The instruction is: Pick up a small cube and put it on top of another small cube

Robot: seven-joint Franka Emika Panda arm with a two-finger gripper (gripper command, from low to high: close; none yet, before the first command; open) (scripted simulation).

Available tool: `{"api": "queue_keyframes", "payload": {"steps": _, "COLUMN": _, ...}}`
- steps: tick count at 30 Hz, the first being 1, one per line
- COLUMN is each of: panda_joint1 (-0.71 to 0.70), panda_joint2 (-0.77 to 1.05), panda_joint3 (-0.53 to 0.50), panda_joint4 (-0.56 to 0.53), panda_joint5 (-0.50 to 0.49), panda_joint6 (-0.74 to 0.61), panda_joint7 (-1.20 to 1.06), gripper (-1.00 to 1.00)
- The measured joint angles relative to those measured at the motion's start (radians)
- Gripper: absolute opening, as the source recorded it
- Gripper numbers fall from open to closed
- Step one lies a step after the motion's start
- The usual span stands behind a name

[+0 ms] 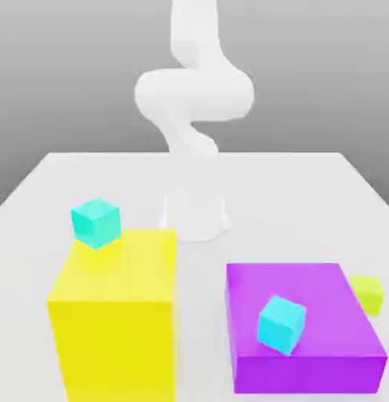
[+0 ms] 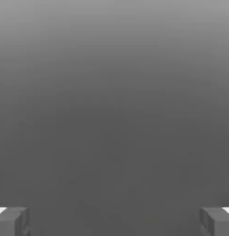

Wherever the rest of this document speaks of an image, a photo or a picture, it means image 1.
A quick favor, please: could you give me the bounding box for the small lime cube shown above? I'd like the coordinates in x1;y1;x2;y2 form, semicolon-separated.
349;275;384;316

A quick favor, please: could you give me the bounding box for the small cyan cube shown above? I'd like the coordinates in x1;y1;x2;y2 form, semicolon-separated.
256;294;307;357

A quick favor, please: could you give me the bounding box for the large yellow box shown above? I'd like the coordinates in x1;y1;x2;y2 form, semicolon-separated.
46;228;178;402

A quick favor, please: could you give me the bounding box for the large purple box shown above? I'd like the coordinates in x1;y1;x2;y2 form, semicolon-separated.
225;262;389;395

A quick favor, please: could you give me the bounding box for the small turquoise cube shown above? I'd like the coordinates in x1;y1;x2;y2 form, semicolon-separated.
70;197;122;251

